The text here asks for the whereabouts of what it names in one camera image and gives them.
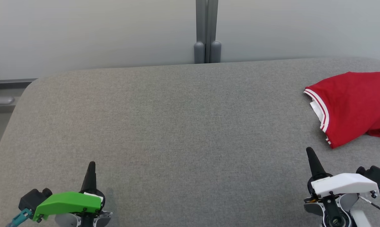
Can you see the grey metal rail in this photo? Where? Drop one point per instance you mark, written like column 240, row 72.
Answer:
column 3, row 94

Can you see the grey partition post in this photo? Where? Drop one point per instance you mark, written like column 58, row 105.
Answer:
column 207, row 37

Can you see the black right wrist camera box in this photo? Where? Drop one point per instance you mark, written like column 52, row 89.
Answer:
column 374, row 175

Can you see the red Bulls 23 jersey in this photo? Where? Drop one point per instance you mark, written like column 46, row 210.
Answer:
column 354, row 104

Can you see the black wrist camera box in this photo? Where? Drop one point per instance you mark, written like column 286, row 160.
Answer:
column 35, row 198
column 374, row 175

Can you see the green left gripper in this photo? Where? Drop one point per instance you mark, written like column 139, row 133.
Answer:
column 67, row 203

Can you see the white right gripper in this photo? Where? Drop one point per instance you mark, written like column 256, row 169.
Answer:
column 344, row 184

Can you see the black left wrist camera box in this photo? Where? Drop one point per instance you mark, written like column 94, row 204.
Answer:
column 35, row 198

